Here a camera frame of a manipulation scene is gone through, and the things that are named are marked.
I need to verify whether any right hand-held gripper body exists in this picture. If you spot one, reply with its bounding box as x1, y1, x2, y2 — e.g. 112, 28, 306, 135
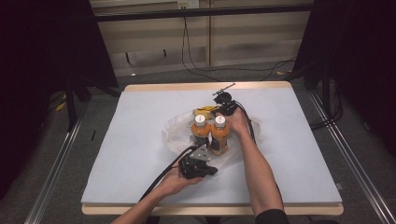
212, 81, 240, 117

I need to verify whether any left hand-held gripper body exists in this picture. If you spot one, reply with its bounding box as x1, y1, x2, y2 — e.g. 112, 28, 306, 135
178, 144, 219, 180

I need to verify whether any orange juice bottle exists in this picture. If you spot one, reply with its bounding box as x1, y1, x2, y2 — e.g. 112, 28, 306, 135
209, 115, 231, 157
190, 114, 210, 149

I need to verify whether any clear plastic bag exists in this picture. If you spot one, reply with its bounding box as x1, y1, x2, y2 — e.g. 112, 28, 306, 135
161, 109, 263, 167

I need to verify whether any yellow packet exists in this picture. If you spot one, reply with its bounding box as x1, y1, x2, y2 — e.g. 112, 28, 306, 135
192, 105, 219, 116

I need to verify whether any person's right hand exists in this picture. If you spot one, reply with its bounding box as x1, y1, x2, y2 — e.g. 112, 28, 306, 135
214, 106, 250, 137

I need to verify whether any person's left hand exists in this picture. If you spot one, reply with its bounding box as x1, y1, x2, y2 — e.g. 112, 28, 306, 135
161, 167, 204, 198

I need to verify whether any black horizontal bar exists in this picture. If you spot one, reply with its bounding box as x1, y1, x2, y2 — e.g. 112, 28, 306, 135
92, 3, 313, 22

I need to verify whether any black metal stand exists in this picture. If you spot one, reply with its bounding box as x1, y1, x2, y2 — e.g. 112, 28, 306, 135
63, 73, 79, 133

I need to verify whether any black curtain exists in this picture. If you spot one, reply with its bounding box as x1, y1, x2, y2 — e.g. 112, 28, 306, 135
0, 0, 120, 200
292, 0, 396, 158

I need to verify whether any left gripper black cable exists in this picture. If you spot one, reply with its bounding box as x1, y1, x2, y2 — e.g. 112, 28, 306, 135
139, 145, 195, 202

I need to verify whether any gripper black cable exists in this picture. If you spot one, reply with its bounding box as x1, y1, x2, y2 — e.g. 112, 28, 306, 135
139, 145, 195, 202
235, 100, 259, 147

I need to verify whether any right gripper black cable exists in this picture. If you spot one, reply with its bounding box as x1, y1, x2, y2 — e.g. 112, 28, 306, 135
235, 100, 259, 147

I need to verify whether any black floor cable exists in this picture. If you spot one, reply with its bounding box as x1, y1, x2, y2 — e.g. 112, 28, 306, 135
191, 55, 298, 82

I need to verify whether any black wall cable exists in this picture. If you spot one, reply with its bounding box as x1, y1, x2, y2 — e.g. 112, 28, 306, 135
181, 7, 220, 82

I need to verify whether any white wall socket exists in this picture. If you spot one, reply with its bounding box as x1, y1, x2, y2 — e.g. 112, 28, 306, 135
177, 0, 201, 10

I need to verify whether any metal floor rail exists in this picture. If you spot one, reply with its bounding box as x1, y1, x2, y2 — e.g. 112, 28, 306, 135
23, 114, 86, 224
307, 91, 396, 224

